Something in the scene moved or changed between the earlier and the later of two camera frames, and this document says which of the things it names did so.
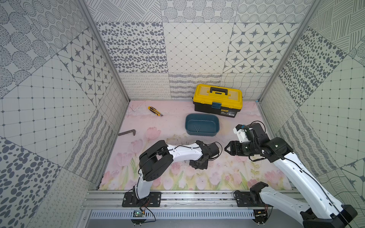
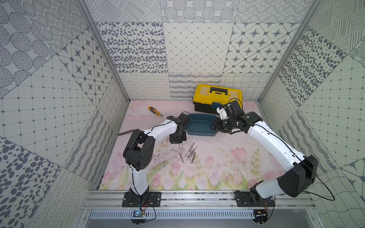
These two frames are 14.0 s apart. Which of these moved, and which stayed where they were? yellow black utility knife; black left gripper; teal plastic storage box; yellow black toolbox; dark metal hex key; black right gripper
Moved: black right gripper; black left gripper
Stayed: yellow black utility knife; dark metal hex key; teal plastic storage box; yellow black toolbox
